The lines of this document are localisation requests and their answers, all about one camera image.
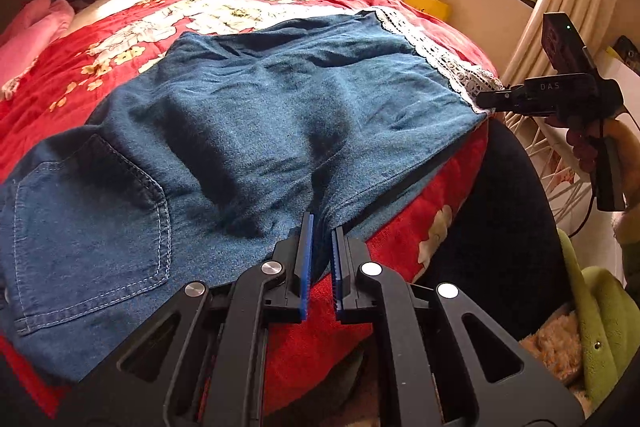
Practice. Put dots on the blue denim pants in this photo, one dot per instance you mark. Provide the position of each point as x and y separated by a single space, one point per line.
250 107

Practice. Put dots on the red floral blanket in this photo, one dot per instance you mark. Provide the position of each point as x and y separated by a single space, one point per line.
50 72

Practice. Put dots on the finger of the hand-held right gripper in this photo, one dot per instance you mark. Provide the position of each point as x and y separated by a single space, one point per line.
497 100

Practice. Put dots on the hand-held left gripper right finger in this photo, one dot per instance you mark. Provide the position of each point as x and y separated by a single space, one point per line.
337 272

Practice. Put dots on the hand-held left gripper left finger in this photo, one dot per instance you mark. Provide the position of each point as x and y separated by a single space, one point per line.
305 267

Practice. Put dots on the pink blanket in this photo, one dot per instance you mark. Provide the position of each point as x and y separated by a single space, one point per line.
30 32

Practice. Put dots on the yellow box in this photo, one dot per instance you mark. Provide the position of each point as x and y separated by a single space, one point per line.
427 4

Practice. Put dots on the green plush toy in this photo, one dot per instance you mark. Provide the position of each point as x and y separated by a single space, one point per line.
605 317

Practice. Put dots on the person's right hand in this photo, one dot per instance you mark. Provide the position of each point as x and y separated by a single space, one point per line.
577 149

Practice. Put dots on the tan fluffy plush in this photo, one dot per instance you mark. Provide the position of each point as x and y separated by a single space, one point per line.
552 347

